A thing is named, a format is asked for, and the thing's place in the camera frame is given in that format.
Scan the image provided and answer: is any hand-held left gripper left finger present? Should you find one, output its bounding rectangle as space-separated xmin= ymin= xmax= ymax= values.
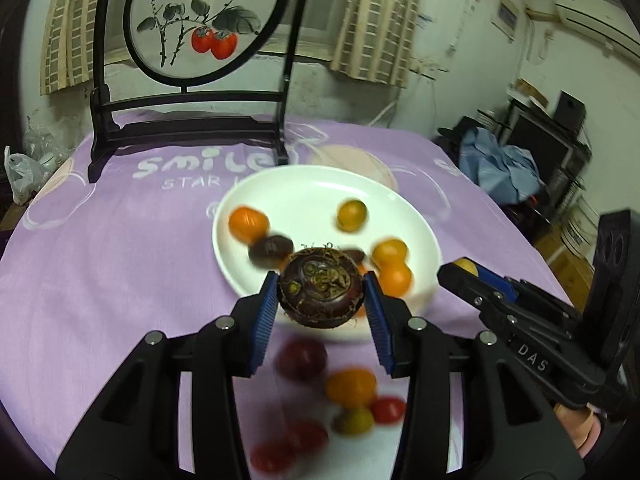
xmin=55 ymin=270 xmax=281 ymax=480

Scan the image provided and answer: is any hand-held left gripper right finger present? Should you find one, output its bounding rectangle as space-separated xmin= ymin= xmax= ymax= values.
xmin=362 ymin=271 xmax=586 ymax=480

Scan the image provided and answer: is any blue clothes pile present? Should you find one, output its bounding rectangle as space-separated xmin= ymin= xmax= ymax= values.
xmin=460 ymin=127 xmax=548 ymax=203

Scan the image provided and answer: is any round painted screen black stand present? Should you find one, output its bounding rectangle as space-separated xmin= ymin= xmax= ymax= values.
xmin=87 ymin=0 xmax=316 ymax=183

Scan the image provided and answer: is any black speaker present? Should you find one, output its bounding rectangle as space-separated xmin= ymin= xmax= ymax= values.
xmin=555 ymin=91 xmax=586 ymax=136

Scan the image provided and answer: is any black monitor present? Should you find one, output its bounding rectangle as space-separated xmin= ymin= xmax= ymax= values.
xmin=505 ymin=110 xmax=576 ymax=181

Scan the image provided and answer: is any checked beige curtain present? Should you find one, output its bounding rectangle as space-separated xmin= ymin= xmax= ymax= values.
xmin=40 ymin=0 xmax=113 ymax=96
xmin=330 ymin=0 xmax=426 ymax=88

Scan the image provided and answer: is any black hat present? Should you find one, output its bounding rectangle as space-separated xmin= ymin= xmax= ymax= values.
xmin=437 ymin=117 xmax=481 ymax=156

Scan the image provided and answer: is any white wall panel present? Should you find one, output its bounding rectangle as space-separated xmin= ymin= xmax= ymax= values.
xmin=492 ymin=0 xmax=521 ymax=43

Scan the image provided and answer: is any purple tablecloth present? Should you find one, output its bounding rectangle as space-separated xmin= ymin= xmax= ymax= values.
xmin=0 ymin=112 xmax=573 ymax=480

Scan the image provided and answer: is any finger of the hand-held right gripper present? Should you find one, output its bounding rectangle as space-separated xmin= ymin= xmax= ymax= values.
xmin=477 ymin=264 xmax=581 ymax=322
xmin=437 ymin=263 xmax=521 ymax=332

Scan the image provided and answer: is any white oval plate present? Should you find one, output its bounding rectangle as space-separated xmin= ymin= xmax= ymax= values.
xmin=211 ymin=164 xmax=443 ymax=343

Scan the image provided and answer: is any white air conditioner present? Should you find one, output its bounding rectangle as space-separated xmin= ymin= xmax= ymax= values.
xmin=552 ymin=0 xmax=616 ymax=46

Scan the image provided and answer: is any person's right hand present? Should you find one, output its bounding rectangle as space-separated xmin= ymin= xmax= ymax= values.
xmin=555 ymin=402 xmax=608 ymax=458

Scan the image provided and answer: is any dark red cherry tomato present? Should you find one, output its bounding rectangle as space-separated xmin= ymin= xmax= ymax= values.
xmin=275 ymin=338 xmax=329 ymax=382

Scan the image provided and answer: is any white plastic bag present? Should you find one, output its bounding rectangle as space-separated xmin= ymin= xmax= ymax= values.
xmin=5 ymin=145 xmax=56 ymax=206

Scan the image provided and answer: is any small green fruit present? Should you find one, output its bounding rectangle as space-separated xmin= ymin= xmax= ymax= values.
xmin=332 ymin=406 xmax=375 ymax=436

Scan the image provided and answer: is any greenish mandarin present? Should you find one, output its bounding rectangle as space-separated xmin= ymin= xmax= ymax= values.
xmin=336 ymin=199 xmax=370 ymax=234

